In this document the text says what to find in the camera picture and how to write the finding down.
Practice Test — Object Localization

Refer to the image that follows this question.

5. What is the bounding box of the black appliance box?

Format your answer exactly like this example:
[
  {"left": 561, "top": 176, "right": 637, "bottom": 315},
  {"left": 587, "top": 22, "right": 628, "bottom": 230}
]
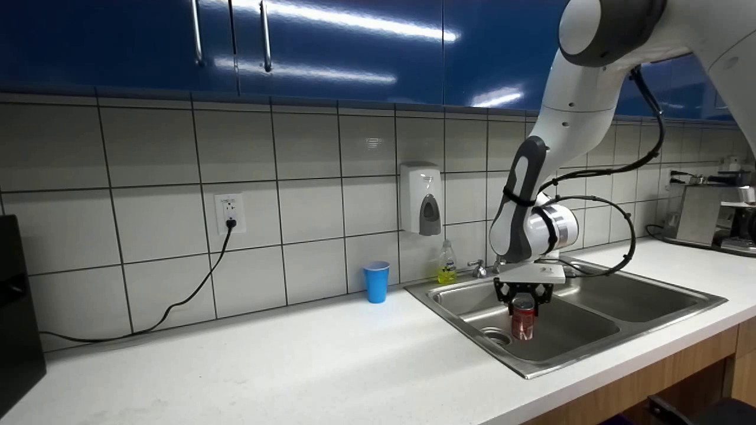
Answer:
[{"left": 0, "top": 214, "right": 47, "bottom": 419}]

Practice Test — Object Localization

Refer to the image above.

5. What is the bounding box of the wooden counter base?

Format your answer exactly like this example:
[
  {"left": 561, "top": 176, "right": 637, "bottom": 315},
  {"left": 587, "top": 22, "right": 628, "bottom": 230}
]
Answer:
[{"left": 524, "top": 316, "right": 756, "bottom": 425}]

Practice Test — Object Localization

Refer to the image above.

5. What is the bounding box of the silver coffee machine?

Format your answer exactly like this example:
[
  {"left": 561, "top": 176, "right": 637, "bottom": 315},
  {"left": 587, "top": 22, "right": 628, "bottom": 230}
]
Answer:
[{"left": 667, "top": 160, "right": 756, "bottom": 261}]

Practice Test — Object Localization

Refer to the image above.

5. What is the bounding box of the white wall soap dispenser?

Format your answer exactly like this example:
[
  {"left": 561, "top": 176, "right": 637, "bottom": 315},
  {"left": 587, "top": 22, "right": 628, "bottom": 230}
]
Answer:
[{"left": 396, "top": 160, "right": 446, "bottom": 238}]

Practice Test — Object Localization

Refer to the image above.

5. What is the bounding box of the red soda can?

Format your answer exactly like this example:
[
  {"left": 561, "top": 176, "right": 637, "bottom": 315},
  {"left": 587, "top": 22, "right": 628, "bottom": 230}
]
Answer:
[{"left": 507, "top": 296, "right": 541, "bottom": 342}]

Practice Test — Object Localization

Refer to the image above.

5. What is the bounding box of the white wall power outlet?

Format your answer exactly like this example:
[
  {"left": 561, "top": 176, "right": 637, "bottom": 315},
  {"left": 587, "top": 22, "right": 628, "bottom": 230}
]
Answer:
[{"left": 216, "top": 192, "right": 249, "bottom": 234}]

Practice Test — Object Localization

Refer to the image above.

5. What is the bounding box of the silver cabinet handle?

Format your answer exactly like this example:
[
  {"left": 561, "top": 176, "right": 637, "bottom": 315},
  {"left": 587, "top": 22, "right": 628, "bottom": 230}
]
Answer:
[
  {"left": 190, "top": 0, "right": 207, "bottom": 70},
  {"left": 257, "top": 0, "right": 277, "bottom": 74}
]

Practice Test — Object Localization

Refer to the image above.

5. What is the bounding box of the blue plastic cup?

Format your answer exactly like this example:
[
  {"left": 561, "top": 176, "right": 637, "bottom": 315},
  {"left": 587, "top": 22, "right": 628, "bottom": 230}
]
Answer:
[{"left": 361, "top": 261, "right": 392, "bottom": 304}]

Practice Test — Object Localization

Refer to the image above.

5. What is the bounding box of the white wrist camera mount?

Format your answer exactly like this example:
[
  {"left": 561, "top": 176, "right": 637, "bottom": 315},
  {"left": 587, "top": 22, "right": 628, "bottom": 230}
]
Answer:
[{"left": 493, "top": 261, "right": 569, "bottom": 289}]

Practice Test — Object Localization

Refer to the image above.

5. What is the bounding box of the blue upper cabinet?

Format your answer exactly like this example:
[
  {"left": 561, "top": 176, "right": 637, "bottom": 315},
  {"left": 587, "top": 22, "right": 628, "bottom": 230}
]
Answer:
[{"left": 0, "top": 0, "right": 730, "bottom": 125}]

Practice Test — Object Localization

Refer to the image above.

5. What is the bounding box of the black power cord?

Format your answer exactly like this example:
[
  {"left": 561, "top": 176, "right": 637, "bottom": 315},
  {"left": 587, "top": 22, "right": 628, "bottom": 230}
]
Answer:
[{"left": 37, "top": 217, "right": 238, "bottom": 346}]

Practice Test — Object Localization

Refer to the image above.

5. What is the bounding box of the clear bottle with yellow liquid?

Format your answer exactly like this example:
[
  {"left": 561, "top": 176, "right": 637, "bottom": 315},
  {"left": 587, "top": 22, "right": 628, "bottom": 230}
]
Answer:
[{"left": 435, "top": 238, "right": 464, "bottom": 289}]

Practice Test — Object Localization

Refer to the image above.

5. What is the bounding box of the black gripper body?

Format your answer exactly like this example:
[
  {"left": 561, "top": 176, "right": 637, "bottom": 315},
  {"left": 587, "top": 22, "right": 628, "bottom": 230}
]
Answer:
[{"left": 496, "top": 281, "right": 552, "bottom": 302}]

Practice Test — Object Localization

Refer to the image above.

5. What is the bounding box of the stainless steel double sink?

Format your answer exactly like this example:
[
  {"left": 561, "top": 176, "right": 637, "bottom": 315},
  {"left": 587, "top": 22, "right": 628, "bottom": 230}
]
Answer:
[{"left": 407, "top": 255, "right": 727, "bottom": 382}]

